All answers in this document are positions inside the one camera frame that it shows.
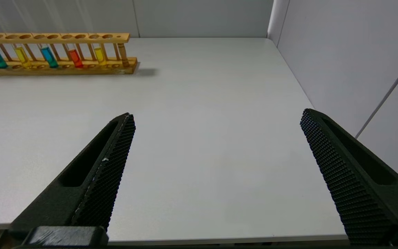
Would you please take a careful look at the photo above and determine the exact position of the yellow pigment test tube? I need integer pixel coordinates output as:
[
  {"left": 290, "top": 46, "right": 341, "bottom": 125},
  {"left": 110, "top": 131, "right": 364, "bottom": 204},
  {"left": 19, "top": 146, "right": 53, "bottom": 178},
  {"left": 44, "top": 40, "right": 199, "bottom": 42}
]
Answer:
[
  {"left": 12, "top": 43, "right": 32, "bottom": 69},
  {"left": 90, "top": 43, "right": 107, "bottom": 66}
]

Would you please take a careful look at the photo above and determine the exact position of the red pigment test tube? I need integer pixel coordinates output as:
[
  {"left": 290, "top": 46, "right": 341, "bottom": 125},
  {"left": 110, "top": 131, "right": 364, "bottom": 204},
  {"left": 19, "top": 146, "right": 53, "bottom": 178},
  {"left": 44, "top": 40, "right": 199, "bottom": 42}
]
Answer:
[{"left": 64, "top": 43, "right": 84, "bottom": 68}]

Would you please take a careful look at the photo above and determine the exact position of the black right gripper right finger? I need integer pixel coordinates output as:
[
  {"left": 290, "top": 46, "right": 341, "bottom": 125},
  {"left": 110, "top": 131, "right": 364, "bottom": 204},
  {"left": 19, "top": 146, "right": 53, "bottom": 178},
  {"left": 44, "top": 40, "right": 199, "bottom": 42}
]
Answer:
[{"left": 300, "top": 109, "right": 398, "bottom": 245}]

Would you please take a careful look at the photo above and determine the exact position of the wooden test tube rack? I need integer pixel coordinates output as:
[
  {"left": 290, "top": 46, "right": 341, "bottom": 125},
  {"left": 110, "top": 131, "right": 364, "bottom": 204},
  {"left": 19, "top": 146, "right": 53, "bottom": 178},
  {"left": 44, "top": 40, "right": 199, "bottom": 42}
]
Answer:
[{"left": 0, "top": 33, "right": 139, "bottom": 76}]

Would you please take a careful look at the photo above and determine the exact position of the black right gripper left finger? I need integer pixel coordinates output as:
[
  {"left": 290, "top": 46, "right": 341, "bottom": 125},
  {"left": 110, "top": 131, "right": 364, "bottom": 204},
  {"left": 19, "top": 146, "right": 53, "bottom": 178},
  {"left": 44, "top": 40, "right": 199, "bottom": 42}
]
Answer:
[{"left": 8, "top": 113, "right": 136, "bottom": 231}]

